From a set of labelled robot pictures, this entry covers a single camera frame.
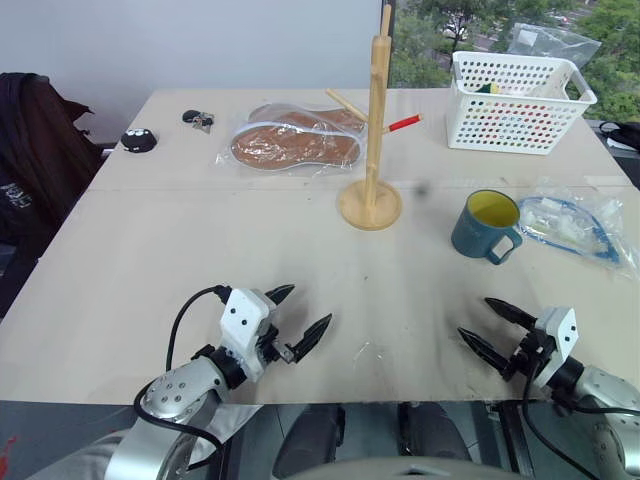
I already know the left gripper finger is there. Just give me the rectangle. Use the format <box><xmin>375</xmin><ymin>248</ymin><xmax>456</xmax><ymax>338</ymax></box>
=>
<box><xmin>291</xmin><ymin>312</ymin><xmax>334</xmax><ymax>366</ymax></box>
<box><xmin>263</xmin><ymin>283</ymin><xmax>297</xmax><ymax>308</ymax></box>

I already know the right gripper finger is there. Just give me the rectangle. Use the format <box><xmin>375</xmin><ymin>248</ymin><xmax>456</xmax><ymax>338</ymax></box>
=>
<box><xmin>483</xmin><ymin>297</ymin><xmax>539</xmax><ymax>332</ymax></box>
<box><xmin>456</xmin><ymin>326</ymin><xmax>517</xmax><ymax>383</ymax></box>

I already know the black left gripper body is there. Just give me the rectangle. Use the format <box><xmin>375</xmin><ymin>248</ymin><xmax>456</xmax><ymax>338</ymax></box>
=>
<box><xmin>256</xmin><ymin>304</ymin><xmax>296</xmax><ymax>365</ymax></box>

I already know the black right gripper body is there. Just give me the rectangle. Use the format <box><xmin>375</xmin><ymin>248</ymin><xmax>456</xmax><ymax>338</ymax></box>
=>
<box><xmin>511</xmin><ymin>329</ymin><xmax>554</xmax><ymax>380</ymax></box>

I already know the blue mug yellow inside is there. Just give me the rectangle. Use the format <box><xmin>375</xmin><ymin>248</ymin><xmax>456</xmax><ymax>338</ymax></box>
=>
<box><xmin>451</xmin><ymin>189</ymin><xmax>525</xmax><ymax>267</ymax></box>

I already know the wooden mug tree stand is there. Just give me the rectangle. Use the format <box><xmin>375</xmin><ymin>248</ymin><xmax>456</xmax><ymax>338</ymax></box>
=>
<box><xmin>325</xmin><ymin>2</ymin><xmax>425</xmax><ymax>233</ymax></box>

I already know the blue zip plastic bag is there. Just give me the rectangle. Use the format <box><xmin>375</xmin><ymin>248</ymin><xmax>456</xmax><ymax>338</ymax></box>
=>
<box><xmin>516</xmin><ymin>175</ymin><xmax>640</xmax><ymax>282</ymax></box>

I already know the brown shoe insole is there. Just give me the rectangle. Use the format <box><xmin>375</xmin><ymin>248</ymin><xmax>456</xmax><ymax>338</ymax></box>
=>
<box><xmin>230</xmin><ymin>119</ymin><xmax>363</xmax><ymax>173</ymax></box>
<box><xmin>247</xmin><ymin>103</ymin><xmax>370</xmax><ymax>136</ymax></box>

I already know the grey robot torso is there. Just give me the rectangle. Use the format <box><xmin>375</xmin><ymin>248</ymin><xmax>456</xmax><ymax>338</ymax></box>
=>
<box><xmin>279</xmin><ymin>455</ymin><xmax>512</xmax><ymax>480</ymax></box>

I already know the clear insole packaging bag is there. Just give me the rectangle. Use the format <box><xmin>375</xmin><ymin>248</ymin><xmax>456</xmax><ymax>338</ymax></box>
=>
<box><xmin>215</xmin><ymin>101</ymin><xmax>372</xmax><ymax>177</ymax></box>

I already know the white perforated plastic basket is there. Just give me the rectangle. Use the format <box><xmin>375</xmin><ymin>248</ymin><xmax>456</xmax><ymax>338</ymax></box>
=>
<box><xmin>446</xmin><ymin>50</ymin><xmax>599</xmax><ymax>158</ymax></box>

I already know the black key bunch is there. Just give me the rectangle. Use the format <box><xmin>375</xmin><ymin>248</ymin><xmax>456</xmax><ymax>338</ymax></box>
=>
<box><xmin>181</xmin><ymin>108</ymin><xmax>217</xmax><ymax>133</ymax></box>

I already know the black round googly-eyed object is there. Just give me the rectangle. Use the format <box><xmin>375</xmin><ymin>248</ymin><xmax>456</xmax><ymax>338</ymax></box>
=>
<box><xmin>120</xmin><ymin>127</ymin><xmax>158</xmax><ymax>154</ymax></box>

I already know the black bag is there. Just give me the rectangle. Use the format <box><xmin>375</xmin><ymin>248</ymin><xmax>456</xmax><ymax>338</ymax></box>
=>
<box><xmin>597</xmin><ymin>120</ymin><xmax>640</xmax><ymax>152</ymax></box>

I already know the clear plastic bag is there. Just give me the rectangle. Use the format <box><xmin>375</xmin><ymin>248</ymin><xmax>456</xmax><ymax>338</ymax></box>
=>
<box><xmin>506</xmin><ymin>21</ymin><xmax>603</xmax><ymax>77</ymax></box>

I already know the dark jacket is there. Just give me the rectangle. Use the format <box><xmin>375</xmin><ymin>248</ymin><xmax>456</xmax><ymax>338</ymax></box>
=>
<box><xmin>0</xmin><ymin>71</ymin><xmax>102</xmax><ymax>247</ymax></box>

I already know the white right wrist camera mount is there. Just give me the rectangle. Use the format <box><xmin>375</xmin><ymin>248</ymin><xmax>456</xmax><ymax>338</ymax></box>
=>
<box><xmin>533</xmin><ymin>306</ymin><xmax>579</xmax><ymax>389</ymax></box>

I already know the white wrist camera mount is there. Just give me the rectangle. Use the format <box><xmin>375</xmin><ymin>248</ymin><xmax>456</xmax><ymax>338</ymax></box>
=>
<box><xmin>533</xmin><ymin>306</ymin><xmax>579</xmax><ymax>389</ymax></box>
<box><xmin>219</xmin><ymin>288</ymin><xmax>278</xmax><ymax>379</ymax></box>

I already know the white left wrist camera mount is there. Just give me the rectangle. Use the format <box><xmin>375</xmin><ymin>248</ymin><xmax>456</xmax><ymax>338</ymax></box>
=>
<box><xmin>219</xmin><ymin>288</ymin><xmax>278</xmax><ymax>379</ymax></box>

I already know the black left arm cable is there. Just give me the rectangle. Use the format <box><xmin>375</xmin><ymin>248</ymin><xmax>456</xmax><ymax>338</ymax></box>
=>
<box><xmin>133</xmin><ymin>284</ymin><xmax>232</xmax><ymax>447</ymax></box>

